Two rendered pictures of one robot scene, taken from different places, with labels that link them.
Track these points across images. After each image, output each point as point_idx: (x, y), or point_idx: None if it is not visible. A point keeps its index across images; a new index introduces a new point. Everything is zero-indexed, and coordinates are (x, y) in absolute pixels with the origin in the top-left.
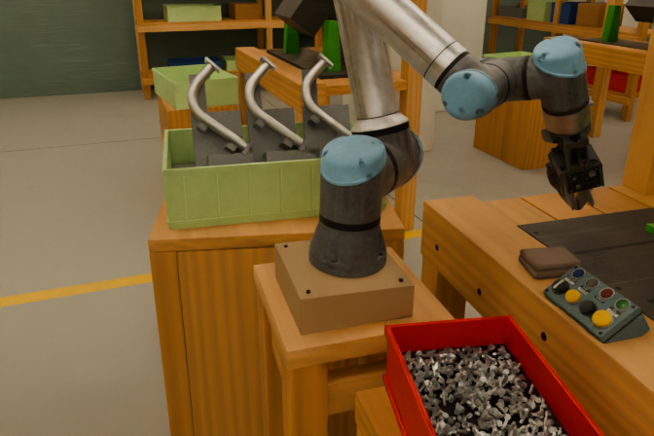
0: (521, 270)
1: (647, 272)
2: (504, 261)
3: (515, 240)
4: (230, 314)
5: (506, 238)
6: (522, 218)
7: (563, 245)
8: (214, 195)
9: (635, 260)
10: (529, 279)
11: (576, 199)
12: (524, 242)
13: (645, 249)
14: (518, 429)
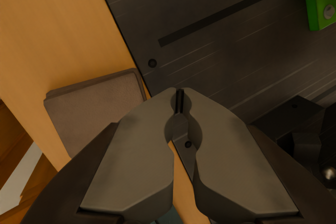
0: (51, 125)
1: (238, 91)
2: (18, 98)
3: None
4: None
5: None
6: None
7: (144, 13)
8: None
9: (238, 57)
10: (65, 154)
11: (180, 96)
12: (66, 4)
13: (265, 17)
14: None
